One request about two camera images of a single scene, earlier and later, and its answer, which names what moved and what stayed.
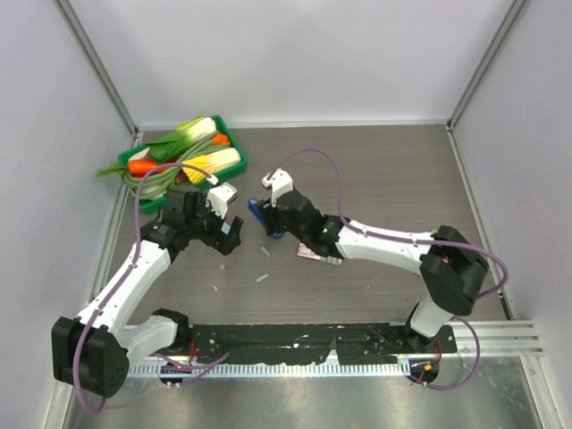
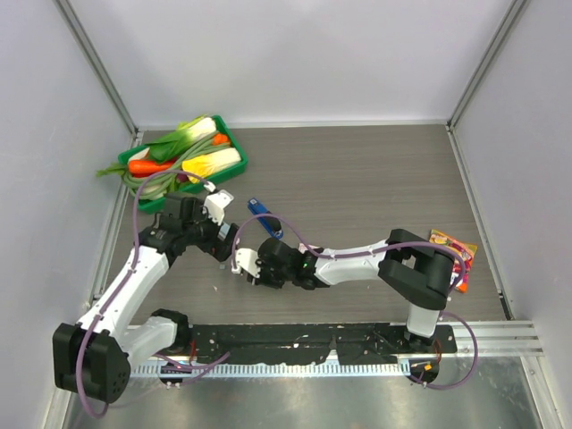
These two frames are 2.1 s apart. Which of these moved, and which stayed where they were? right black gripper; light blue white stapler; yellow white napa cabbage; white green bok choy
Moved: right black gripper
Stayed: light blue white stapler; yellow white napa cabbage; white green bok choy
